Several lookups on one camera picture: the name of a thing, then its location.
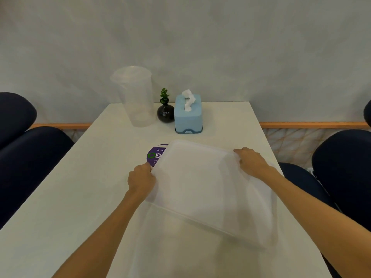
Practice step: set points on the translucent plastic storage box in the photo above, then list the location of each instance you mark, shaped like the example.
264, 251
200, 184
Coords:
185, 248

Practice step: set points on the clear plastic cup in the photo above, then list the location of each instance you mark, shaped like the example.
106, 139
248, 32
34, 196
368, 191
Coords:
136, 98

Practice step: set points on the light blue tissue box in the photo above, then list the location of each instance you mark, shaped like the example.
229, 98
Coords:
188, 115

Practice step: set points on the person's right fingers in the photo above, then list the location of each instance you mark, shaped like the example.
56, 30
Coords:
240, 154

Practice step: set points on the white tissue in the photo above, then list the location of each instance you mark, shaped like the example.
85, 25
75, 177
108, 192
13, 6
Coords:
188, 100

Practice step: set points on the black round vase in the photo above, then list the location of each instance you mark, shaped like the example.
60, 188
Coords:
165, 113

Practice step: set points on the translucent plastic container lid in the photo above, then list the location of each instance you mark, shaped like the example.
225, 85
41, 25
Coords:
213, 188

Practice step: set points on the purple round sticker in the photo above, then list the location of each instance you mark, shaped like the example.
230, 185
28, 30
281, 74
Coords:
155, 156

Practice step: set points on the dark blue chair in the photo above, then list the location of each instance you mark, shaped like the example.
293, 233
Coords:
333, 176
26, 153

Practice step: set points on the person's right hand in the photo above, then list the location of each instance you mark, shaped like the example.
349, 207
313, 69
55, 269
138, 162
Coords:
253, 163

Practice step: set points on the person's left forearm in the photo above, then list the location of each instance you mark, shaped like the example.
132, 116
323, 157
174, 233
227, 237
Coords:
101, 234

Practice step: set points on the person's left hand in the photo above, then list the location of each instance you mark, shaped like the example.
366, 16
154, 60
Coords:
141, 180

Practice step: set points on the person's left fingers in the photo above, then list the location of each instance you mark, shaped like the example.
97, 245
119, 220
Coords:
146, 166

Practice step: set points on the wooden rail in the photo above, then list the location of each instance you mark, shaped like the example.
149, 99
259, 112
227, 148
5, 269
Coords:
203, 125

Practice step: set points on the person's right forearm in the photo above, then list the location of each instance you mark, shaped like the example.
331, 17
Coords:
321, 220

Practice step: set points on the small green plant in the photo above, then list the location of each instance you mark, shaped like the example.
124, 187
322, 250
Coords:
164, 95

